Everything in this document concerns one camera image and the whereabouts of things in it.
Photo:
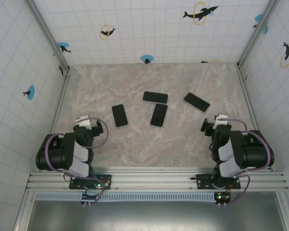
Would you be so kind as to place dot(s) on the large black smartphone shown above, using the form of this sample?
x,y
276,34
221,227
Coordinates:
x,y
196,101

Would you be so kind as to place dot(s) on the black smartphone purple frame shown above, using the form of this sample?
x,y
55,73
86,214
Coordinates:
x,y
159,115

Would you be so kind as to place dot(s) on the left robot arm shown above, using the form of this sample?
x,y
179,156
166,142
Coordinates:
x,y
55,154

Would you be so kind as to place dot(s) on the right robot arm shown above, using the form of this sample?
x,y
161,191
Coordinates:
x,y
253,154

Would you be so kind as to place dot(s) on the small circuit board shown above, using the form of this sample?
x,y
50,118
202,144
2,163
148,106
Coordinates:
x,y
106,183

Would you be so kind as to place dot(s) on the black controller box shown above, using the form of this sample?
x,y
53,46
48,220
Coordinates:
x,y
89,196
222,197

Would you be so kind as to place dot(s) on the seal blue oval sticker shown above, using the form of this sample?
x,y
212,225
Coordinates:
x,y
31,92

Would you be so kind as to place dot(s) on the penguin blue oval sticker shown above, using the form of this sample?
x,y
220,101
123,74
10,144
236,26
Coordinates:
x,y
147,57

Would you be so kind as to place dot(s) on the shark blue oval sticker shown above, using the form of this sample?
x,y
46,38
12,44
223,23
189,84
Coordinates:
x,y
62,45

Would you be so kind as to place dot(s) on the grey metal sheet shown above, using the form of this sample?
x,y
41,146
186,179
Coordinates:
x,y
159,216

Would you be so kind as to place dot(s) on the blue patch sticker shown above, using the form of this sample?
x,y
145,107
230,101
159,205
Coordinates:
x,y
258,17

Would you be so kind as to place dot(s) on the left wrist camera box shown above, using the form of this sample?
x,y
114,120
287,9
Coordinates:
x,y
84,122

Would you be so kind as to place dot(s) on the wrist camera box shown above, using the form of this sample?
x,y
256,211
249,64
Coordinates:
x,y
221,121
84,122

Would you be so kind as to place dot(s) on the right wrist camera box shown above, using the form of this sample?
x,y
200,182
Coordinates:
x,y
221,121

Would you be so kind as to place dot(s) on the aluminium floor rail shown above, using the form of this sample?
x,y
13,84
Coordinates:
x,y
252,108
60,101

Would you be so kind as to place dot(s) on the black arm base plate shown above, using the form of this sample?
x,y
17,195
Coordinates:
x,y
202,184
73,185

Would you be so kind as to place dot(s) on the wide aluminium mounting rail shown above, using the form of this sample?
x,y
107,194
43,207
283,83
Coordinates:
x,y
147,179

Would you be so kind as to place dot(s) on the aluminium frame post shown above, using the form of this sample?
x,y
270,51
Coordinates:
x,y
24,211
284,211
48,36
258,31

